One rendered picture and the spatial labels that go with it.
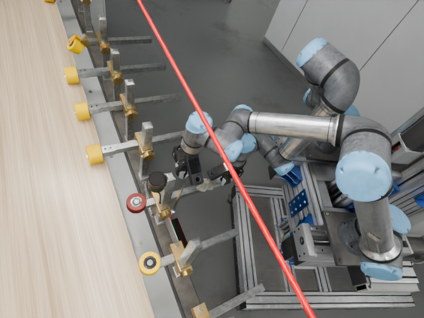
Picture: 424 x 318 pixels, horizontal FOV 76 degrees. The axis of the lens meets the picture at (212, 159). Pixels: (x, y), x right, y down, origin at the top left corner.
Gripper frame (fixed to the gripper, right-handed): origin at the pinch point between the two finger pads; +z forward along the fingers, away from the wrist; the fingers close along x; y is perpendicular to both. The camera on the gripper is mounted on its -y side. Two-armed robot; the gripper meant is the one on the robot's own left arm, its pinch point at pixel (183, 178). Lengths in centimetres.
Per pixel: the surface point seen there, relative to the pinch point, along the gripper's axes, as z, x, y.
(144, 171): 23.9, 8.8, 19.2
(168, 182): -9.8, 9.2, -4.5
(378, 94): 50, -247, 56
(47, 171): 13, 48, 24
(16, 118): 14, 56, 55
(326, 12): 27, -234, 157
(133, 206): 11.4, 20.2, -1.2
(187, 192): 15.7, -4.8, -0.3
